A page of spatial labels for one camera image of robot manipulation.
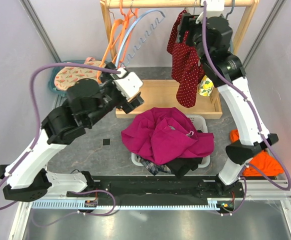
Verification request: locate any light blue hanger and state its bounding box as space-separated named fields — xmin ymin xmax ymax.
xmin=114 ymin=8 xmax=166 ymax=68

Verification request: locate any magenta skirt grey lining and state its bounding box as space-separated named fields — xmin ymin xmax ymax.
xmin=121 ymin=107 xmax=215 ymax=165

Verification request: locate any red polka dot skirt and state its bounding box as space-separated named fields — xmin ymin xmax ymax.
xmin=166 ymin=10 xmax=205 ymax=108

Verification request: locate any slate blue hanger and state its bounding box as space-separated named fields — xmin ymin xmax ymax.
xmin=225 ymin=0 xmax=236 ymax=54

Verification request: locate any lemon print garment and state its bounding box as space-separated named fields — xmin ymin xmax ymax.
xmin=198 ymin=75 xmax=214 ymax=97

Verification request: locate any orange plastic hanger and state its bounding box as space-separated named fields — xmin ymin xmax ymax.
xmin=95 ymin=9 xmax=126 ymax=81

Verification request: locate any navy plaid skirt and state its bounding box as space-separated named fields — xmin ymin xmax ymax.
xmin=136 ymin=155 xmax=172 ymax=176

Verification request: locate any black pleated skirt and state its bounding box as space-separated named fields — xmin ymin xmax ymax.
xmin=166 ymin=157 xmax=203 ymax=179

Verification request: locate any grey hanger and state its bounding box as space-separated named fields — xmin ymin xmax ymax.
xmin=192 ymin=0 xmax=197 ymax=15

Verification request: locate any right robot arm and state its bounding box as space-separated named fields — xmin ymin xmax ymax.
xmin=176 ymin=13 xmax=279 ymax=197

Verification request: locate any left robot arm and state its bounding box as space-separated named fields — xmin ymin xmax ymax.
xmin=0 ymin=63 xmax=144 ymax=202

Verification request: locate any wooden clothes rack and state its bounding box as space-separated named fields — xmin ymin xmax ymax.
xmin=109 ymin=0 xmax=259 ymax=119

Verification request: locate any small black floor square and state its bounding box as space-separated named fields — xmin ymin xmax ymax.
xmin=102 ymin=138 xmax=110 ymax=146

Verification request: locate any white perforated basket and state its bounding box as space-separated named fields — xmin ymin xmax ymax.
xmin=131 ymin=114 xmax=211 ymax=168

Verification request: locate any floral pink cloth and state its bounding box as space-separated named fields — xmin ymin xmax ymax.
xmin=53 ymin=66 xmax=101 ymax=91

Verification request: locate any teal laundry basket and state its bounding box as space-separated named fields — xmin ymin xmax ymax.
xmin=47 ymin=59 xmax=101 ymax=97

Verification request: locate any orange cloth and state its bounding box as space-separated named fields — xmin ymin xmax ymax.
xmin=229 ymin=128 xmax=286 ymax=177

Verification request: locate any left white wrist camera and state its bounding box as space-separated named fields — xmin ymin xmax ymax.
xmin=114 ymin=67 xmax=143 ymax=100

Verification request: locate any white cable duct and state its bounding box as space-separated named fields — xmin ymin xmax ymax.
xmin=31 ymin=199 xmax=220 ymax=211

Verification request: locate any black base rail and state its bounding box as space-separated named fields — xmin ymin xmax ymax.
xmin=66 ymin=174 xmax=244 ymax=207

